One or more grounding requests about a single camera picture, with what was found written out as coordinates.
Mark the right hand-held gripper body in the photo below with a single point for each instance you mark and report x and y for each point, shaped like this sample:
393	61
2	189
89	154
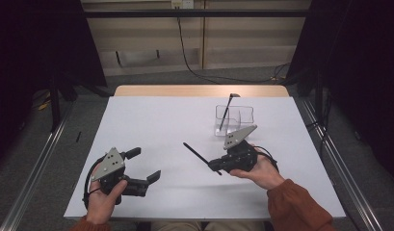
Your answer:
238	136

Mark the black brush with dark bristles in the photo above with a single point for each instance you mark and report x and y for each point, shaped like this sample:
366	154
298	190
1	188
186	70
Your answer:
225	112

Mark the wooden table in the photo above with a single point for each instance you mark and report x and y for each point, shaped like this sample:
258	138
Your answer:
185	90

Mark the person's right hand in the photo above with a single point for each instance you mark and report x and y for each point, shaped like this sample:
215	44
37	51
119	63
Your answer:
265	174

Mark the dark round table fitting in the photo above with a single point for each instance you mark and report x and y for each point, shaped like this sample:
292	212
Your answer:
237	95

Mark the black curtain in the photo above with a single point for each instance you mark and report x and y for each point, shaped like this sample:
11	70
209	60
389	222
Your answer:
361	64
31	48

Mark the clear acrylic organizer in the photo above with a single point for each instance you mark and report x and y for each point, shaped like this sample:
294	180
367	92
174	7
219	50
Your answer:
244	117

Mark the black brush with pale bristles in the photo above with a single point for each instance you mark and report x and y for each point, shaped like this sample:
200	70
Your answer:
197	155

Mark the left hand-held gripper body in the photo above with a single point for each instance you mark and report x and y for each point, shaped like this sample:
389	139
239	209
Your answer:
109	163

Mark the white table sheet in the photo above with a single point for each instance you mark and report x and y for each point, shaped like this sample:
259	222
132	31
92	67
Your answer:
172	118

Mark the white wall socket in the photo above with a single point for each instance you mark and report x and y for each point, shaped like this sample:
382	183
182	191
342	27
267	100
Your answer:
183	4

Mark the black horizontal bar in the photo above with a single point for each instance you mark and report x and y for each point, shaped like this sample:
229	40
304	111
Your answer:
197	13

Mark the person's left hand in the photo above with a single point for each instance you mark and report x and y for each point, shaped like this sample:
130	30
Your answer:
99	208

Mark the black metal stand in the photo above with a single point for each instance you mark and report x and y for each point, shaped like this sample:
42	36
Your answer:
55	106

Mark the aluminium floor rail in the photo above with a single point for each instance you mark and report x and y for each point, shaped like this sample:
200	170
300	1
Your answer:
34	176
345	166

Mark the small black floor stick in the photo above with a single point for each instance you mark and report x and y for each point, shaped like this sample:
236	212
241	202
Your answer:
78	136

